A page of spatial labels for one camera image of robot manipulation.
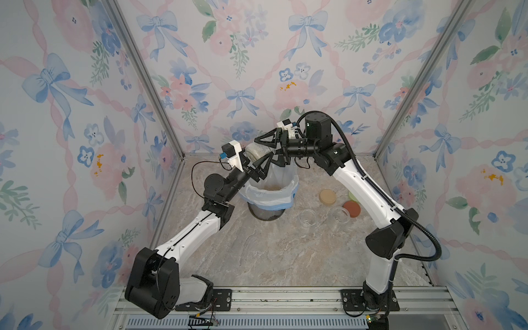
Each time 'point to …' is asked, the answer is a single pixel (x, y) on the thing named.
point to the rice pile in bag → (272, 188)
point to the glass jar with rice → (309, 218)
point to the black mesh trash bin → (265, 215)
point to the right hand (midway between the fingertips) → (259, 147)
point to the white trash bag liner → (276, 191)
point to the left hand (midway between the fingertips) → (266, 149)
